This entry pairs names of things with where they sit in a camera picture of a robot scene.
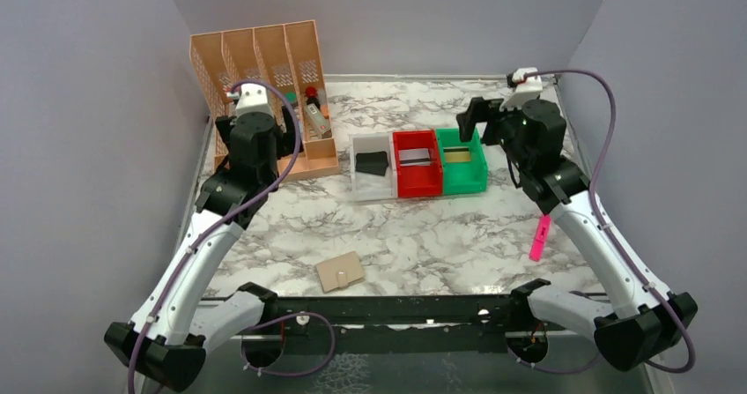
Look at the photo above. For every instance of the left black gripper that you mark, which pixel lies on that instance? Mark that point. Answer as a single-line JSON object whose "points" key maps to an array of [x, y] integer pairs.
{"points": [[287, 139]]}

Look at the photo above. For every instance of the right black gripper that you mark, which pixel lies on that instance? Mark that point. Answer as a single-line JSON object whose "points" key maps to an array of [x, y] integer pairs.
{"points": [[484, 110]]}

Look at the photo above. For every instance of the beige card holder wallet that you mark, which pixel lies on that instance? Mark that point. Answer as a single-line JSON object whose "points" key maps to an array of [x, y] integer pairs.
{"points": [[340, 272]]}

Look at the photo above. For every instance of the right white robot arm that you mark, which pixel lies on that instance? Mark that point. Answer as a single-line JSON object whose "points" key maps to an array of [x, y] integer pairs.
{"points": [[642, 317]]}

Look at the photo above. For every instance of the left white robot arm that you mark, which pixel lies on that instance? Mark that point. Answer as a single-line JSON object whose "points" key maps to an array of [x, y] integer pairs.
{"points": [[166, 340]]}

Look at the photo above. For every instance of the gold card in green bin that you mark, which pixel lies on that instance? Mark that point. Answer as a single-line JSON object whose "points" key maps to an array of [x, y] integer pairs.
{"points": [[457, 154]]}

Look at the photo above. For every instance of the silver card in red bin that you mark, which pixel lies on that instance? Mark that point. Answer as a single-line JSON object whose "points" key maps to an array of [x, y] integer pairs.
{"points": [[415, 157]]}

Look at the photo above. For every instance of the black cards in white bin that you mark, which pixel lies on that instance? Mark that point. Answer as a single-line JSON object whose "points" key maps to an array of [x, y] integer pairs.
{"points": [[372, 163]]}

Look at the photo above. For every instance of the green plastic bin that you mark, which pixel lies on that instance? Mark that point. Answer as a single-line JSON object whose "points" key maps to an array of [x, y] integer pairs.
{"points": [[464, 165]]}

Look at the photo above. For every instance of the white box in organizer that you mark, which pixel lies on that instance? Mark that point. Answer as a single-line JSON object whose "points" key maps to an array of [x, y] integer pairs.
{"points": [[318, 121]]}

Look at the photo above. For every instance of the red black small bottle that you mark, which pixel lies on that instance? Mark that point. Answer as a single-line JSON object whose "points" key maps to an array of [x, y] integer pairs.
{"points": [[312, 97]]}

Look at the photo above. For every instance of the red plastic bin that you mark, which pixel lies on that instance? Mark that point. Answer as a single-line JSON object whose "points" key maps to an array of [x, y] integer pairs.
{"points": [[418, 166]]}

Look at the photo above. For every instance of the peach desk file organizer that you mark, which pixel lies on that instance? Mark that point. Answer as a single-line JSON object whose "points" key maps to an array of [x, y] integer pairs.
{"points": [[287, 56]]}

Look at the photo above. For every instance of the white plastic bin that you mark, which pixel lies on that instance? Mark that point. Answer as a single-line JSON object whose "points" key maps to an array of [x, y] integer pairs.
{"points": [[365, 187]]}

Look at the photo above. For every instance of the pink marker pen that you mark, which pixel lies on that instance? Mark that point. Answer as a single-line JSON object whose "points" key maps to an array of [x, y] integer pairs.
{"points": [[541, 234]]}

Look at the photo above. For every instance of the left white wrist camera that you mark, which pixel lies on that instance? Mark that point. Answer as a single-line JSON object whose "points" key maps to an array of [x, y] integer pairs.
{"points": [[250, 98]]}

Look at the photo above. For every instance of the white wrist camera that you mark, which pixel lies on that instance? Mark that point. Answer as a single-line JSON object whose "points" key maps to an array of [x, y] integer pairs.
{"points": [[250, 98], [523, 88]]}

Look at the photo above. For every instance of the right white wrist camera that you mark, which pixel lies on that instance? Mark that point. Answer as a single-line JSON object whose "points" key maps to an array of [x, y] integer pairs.
{"points": [[523, 88]]}

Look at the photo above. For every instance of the black metal base rail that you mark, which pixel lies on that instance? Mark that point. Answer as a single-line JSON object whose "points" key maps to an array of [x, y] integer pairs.
{"points": [[476, 323]]}

